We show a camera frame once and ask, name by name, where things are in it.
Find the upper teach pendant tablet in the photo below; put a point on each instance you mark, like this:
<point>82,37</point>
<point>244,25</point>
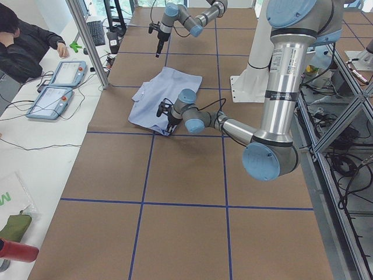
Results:
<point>69,74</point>

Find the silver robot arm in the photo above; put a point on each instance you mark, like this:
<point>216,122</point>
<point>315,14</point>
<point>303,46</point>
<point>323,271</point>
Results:
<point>179,13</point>
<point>269,150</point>

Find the green pouch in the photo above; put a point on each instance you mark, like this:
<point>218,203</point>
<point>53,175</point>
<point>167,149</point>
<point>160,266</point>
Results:
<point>16,227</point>

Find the aluminium frame post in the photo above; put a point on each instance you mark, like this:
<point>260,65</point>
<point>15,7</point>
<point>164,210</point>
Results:
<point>83,30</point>

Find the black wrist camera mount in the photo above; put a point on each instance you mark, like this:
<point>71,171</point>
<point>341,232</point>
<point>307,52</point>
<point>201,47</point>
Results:
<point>164,107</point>

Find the lower teach pendant tablet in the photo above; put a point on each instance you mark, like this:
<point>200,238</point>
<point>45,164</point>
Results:
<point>50,103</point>

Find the light blue striped shirt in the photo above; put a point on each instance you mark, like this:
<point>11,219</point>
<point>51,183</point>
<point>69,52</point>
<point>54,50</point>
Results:
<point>167,85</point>

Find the teach pendant tablet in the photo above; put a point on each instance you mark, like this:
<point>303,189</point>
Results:
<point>50,103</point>
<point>69,74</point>

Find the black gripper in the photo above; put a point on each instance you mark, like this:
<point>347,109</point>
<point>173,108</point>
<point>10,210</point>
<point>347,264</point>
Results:
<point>173,120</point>
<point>161,37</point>

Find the black keyboard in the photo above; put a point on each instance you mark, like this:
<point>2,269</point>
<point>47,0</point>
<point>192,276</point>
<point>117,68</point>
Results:
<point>97,32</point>

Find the red bottle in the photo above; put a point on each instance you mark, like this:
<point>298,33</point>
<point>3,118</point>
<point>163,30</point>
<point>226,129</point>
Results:
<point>16,251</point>

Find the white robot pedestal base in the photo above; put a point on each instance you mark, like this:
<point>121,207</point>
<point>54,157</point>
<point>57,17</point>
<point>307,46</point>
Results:
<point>250,86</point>

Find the seated person in black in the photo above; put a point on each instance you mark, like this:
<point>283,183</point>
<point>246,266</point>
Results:
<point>24,45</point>

